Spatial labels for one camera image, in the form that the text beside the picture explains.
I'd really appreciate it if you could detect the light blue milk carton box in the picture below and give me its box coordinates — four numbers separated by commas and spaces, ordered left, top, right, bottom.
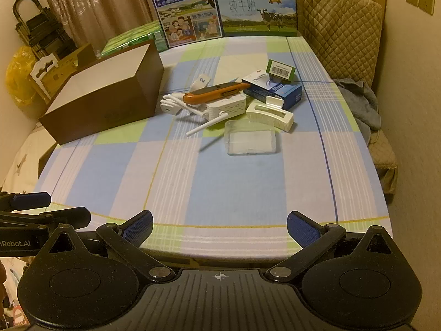
215, 0, 299, 38

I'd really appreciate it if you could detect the orange utility knife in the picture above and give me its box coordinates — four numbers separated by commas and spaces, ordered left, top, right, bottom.
182, 83, 251, 105

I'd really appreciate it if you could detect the clear plastic case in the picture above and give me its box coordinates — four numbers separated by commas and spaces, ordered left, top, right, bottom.
224, 120, 279, 156

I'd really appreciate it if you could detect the white router with antennas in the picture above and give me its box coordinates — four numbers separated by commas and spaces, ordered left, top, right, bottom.
186, 97, 248, 137

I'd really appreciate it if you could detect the green medicine box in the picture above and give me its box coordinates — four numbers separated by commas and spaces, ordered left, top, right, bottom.
266, 58, 297, 83

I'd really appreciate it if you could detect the blue medicine box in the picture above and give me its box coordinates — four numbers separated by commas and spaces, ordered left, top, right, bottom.
241, 70, 303, 111

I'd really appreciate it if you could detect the beige quilted chair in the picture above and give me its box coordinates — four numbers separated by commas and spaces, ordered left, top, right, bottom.
295, 0, 400, 194

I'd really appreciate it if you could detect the green wrapped carton pack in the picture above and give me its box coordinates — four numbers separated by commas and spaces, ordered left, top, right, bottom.
101, 20, 169, 59

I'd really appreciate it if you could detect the small white bottle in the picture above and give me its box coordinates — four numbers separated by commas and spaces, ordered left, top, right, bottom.
246, 96, 295, 133

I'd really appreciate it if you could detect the yellow plastic bag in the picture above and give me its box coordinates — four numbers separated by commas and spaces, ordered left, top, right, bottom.
5, 46, 40, 107

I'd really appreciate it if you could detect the open cardboard box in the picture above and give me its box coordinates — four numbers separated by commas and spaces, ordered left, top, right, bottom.
41, 43, 95, 99

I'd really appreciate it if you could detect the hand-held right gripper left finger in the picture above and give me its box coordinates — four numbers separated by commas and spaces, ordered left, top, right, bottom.
38, 210, 174, 283

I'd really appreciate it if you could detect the white cardboard carton flap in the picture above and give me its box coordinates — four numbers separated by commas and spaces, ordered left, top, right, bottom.
29, 53, 59, 102

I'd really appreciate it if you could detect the white cable bundle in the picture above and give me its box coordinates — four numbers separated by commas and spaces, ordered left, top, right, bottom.
160, 91, 207, 118

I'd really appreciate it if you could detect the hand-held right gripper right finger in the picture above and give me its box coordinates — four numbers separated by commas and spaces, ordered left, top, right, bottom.
265, 210, 402, 283

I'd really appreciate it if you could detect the dark blue milk carton box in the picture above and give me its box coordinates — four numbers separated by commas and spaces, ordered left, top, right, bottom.
147, 0, 224, 49

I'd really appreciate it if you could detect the brown storage box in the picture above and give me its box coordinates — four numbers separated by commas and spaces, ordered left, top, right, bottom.
38, 39, 165, 145

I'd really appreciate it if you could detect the grey cloth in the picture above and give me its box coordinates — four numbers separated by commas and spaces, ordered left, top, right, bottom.
332, 78, 382, 143

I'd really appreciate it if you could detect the folded black step ladder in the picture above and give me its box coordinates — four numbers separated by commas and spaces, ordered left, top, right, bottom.
13, 0, 74, 59

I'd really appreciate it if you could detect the brown sheer curtain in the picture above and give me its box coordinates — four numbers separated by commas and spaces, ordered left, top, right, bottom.
36, 0, 262, 56

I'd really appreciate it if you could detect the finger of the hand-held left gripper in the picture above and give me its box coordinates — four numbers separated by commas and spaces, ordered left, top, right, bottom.
0, 207, 92, 232
0, 192, 52, 212

